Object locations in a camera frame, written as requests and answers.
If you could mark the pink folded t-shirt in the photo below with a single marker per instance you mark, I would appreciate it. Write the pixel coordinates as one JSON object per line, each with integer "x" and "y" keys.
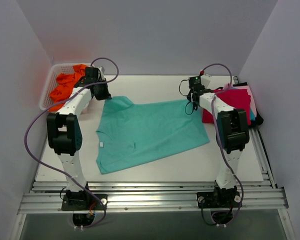
{"x": 250, "y": 95}

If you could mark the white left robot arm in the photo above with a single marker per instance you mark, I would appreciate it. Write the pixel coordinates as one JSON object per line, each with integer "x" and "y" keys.
{"x": 64, "y": 132}

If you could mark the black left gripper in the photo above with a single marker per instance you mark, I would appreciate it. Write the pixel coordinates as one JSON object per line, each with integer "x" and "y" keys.
{"x": 103, "y": 92}

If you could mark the white plastic basket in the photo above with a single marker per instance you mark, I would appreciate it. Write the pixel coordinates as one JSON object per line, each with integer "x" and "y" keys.
{"x": 52, "y": 87}

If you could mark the black folded t-shirt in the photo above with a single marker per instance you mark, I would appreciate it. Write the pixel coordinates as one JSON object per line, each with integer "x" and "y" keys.
{"x": 258, "y": 119}

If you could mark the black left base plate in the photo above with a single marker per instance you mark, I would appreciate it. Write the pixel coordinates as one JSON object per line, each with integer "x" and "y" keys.
{"x": 82, "y": 201}

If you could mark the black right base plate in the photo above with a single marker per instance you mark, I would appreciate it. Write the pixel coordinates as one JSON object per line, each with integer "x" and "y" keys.
{"x": 218, "y": 199}

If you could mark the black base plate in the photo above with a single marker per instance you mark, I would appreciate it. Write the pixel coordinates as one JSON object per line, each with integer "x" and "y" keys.
{"x": 218, "y": 199}
{"x": 82, "y": 201}

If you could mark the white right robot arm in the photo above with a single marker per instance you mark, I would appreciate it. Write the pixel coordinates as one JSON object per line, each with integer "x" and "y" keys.
{"x": 231, "y": 127}

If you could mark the teal folded t-shirt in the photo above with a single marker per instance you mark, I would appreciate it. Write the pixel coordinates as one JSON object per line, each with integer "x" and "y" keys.
{"x": 252, "y": 115}

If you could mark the orange t-shirt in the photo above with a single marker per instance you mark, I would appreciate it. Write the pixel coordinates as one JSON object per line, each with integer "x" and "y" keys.
{"x": 66, "y": 83}

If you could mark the magenta folded t-shirt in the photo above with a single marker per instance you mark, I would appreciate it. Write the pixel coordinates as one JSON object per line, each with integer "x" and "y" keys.
{"x": 214, "y": 103}

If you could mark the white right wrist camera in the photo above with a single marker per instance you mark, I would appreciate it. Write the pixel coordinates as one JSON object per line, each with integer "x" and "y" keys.
{"x": 205, "y": 78}

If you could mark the teal t-shirt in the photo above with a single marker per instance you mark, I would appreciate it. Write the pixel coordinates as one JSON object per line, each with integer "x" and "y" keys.
{"x": 252, "y": 115}
{"x": 135, "y": 134}

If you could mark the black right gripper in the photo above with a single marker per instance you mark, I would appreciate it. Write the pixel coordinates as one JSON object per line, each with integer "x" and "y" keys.
{"x": 192, "y": 97}

